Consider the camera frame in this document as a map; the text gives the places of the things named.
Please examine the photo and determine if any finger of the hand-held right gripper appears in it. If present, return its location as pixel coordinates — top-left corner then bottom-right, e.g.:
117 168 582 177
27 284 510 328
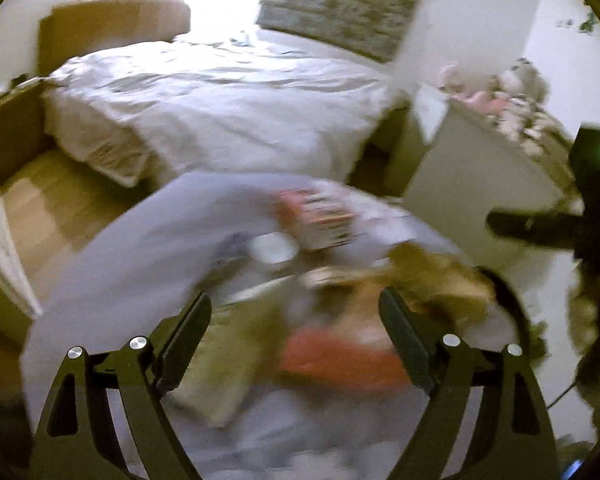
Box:
486 209 582 255

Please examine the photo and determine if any orange packet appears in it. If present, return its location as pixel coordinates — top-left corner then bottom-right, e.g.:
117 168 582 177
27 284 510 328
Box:
280 327 411 393

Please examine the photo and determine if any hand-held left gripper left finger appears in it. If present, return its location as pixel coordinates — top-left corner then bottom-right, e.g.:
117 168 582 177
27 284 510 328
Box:
30 291 213 480

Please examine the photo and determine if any tan headboard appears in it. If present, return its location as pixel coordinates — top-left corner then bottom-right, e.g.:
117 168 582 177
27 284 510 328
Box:
37 0 193 76

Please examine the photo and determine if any wooden nightstand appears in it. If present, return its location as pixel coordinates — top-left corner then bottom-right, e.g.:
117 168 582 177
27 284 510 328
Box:
0 77 56 186

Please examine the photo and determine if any bed with white duvet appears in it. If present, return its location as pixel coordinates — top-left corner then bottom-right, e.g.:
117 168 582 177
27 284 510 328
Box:
42 30 411 188

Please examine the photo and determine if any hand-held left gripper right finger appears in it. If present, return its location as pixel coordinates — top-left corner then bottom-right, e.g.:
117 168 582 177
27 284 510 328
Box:
378 287 561 480

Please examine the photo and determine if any white round lid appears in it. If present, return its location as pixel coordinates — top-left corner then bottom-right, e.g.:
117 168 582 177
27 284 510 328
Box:
250 232 301 266

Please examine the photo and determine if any golden crumpled wrapper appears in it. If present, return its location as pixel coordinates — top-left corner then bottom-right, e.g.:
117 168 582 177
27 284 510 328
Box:
387 242 496 326

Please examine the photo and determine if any white bedside cabinet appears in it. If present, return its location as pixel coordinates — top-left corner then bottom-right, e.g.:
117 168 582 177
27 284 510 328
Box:
385 82 571 271

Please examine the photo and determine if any beige packet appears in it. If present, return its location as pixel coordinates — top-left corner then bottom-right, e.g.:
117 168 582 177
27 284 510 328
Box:
172 300 281 428

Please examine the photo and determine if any black trash bin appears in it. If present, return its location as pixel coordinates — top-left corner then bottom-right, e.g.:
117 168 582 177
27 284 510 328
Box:
477 265 548 361

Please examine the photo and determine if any pink plush toy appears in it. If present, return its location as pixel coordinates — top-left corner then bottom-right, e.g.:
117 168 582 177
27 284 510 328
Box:
437 62 511 116

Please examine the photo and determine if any green vine wall decoration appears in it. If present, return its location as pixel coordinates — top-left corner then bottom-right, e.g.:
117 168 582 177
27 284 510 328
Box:
555 7 600 48

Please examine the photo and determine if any patterned curtain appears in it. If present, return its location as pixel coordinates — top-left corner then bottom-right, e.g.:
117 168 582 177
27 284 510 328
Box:
255 0 433 63

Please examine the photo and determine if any grey plush toy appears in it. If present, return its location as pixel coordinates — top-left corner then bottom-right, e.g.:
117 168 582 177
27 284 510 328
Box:
500 57 551 106

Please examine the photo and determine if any white furniture panel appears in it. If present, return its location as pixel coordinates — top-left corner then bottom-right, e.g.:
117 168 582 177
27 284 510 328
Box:
0 180 43 318

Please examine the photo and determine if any pink box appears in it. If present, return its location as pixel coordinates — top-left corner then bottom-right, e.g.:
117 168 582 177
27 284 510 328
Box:
275 187 358 251

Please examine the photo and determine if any stack of books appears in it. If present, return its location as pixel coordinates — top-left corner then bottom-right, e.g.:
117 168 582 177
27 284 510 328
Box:
500 100 586 201

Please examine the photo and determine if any black plug cable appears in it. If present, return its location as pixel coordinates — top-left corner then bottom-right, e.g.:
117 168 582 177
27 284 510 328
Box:
547 381 577 407

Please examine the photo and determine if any grey floral tablecloth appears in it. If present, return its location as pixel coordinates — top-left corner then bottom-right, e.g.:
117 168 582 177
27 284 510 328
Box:
20 170 531 480

